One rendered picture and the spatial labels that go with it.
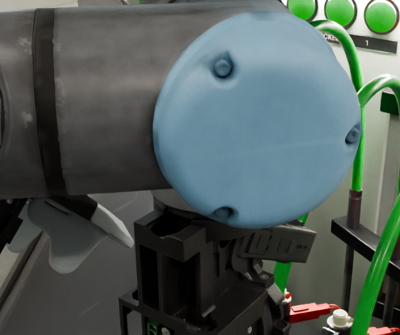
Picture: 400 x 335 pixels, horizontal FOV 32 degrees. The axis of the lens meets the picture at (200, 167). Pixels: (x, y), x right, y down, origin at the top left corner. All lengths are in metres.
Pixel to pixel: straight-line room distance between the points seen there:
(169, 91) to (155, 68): 0.01
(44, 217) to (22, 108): 0.29
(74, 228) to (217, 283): 0.15
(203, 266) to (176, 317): 0.03
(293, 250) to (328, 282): 0.70
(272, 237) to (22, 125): 0.24
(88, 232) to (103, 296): 0.56
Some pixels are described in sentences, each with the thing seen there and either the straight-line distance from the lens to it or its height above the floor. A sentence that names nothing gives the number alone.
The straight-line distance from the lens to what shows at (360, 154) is 0.96.
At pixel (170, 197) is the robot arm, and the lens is 0.39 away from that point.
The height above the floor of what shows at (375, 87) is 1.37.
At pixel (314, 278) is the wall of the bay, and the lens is 1.20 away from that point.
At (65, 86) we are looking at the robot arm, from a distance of 0.25.
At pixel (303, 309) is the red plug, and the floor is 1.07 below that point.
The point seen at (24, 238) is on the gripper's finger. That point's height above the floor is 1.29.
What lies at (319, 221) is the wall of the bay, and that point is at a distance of 1.14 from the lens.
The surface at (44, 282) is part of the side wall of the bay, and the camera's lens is 1.00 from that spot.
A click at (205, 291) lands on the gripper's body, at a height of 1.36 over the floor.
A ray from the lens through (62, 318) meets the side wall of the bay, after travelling 1.05.
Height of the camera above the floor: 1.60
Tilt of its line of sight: 25 degrees down
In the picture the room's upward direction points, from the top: 1 degrees counter-clockwise
